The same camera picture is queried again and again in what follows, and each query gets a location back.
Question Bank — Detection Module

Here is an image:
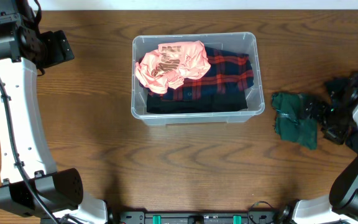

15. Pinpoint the left black cable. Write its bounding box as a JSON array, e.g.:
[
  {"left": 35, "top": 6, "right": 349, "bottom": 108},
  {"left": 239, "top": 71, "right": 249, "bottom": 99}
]
[{"left": 0, "top": 60, "right": 62, "bottom": 224}]

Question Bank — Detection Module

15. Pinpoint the dark green garment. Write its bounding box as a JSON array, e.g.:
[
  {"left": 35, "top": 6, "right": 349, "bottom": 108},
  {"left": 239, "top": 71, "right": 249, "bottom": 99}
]
[{"left": 272, "top": 92, "right": 318, "bottom": 150}]

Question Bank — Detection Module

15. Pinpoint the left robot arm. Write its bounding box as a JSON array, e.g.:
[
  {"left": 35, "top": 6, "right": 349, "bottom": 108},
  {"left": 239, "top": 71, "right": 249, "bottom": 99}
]
[{"left": 0, "top": 0, "right": 112, "bottom": 223}]

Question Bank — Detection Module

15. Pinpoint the dark navy garment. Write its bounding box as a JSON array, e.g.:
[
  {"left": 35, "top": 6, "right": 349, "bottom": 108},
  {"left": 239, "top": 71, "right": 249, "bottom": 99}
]
[{"left": 325, "top": 71, "right": 358, "bottom": 106}]

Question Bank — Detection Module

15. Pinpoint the black garment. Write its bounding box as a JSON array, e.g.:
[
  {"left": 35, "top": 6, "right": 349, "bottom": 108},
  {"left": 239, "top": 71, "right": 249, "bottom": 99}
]
[
  {"left": 146, "top": 93, "right": 248, "bottom": 114},
  {"left": 345, "top": 128, "right": 358, "bottom": 154}
]

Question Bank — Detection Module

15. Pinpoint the clear plastic storage bin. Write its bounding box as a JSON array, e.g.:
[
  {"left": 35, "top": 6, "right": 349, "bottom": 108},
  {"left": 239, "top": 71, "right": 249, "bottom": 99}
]
[{"left": 131, "top": 32, "right": 265, "bottom": 126}]

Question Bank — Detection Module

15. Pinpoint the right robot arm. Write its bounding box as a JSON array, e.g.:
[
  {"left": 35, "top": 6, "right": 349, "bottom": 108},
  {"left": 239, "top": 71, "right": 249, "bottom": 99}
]
[{"left": 288, "top": 102, "right": 358, "bottom": 223}]

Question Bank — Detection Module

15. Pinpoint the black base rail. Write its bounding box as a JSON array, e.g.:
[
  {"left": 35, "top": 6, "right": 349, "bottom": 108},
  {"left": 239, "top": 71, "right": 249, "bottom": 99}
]
[{"left": 106, "top": 210, "right": 292, "bottom": 224}]

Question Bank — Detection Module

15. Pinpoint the pink printed t-shirt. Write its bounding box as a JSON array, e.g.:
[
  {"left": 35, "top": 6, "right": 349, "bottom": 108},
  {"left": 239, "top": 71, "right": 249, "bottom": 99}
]
[{"left": 135, "top": 40, "right": 211, "bottom": 94}]

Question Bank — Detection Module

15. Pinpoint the red navy plaid shirt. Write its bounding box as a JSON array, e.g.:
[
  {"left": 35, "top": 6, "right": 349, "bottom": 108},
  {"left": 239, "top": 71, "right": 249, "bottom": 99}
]
[{"left": 146, "top": 47, "right": 254, "bottom": 101}]

